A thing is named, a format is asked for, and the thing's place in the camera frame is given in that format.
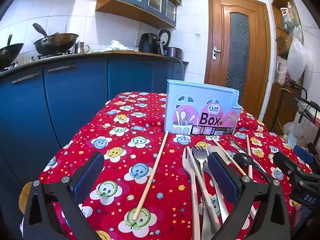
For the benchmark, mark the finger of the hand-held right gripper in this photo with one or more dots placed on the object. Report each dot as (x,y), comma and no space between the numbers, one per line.
(303,155)
(290,166)

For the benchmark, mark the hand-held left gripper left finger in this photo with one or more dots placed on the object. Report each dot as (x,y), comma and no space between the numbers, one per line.
(87,176)

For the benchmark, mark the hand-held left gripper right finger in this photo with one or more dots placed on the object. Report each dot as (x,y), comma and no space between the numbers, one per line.
(222,177)

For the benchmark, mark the black spoon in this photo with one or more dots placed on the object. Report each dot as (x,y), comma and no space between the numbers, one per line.
(243,159)

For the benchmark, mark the grey spoon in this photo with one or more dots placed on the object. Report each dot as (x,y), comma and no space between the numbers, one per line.
(216,150)

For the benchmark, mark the metal fork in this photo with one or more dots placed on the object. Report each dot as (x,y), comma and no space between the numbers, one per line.
(200,155)

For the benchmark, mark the stainless steel knife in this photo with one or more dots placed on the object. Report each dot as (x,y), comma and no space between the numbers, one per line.
(237,148)

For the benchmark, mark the white pink plastic fork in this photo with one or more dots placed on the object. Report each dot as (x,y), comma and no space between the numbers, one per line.
(187,166)

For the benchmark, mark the light blue utensil box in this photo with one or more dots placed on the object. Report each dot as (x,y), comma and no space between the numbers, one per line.
(200,105)

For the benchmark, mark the clear plastic bag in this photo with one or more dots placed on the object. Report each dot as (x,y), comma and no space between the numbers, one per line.
(292,130)

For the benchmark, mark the red smiley flower tablecloth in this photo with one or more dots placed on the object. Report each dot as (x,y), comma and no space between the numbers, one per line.
(112,135)

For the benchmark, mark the wooden shelf unit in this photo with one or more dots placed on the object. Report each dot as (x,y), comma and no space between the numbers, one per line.
(277,100)

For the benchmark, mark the wooden stool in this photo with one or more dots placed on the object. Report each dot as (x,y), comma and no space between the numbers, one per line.
(25,197)

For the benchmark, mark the blue base cabinets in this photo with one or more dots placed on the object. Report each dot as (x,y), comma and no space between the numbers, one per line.
(75,100)

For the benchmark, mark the white plastic bag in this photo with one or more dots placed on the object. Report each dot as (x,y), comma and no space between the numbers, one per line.
(296,60)

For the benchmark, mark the gas stove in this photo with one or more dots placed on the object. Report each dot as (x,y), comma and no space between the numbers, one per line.
(55,55)

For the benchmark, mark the metal pitcher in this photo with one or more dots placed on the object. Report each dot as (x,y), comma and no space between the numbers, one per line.
(80,48)

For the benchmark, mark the wooden cutting board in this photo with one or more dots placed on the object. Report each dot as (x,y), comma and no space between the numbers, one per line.
(130,53)

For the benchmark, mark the crumpled patterned cloth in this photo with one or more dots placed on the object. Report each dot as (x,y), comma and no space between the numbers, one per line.
(117,45)

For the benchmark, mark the black rice cooker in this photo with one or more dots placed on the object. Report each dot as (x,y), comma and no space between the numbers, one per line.
(172,51)

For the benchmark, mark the large metal wok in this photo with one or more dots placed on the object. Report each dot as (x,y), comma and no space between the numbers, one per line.
(57,42)

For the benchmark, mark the dark wok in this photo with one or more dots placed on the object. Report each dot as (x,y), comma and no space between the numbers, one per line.
(8,53)

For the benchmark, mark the black air fryer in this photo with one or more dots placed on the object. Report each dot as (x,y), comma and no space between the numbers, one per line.
(148,43)

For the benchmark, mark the wooden door with glass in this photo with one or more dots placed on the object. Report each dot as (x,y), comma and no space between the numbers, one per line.
(217,25)

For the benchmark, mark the white light switch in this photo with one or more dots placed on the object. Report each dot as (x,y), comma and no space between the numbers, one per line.
(198,33)

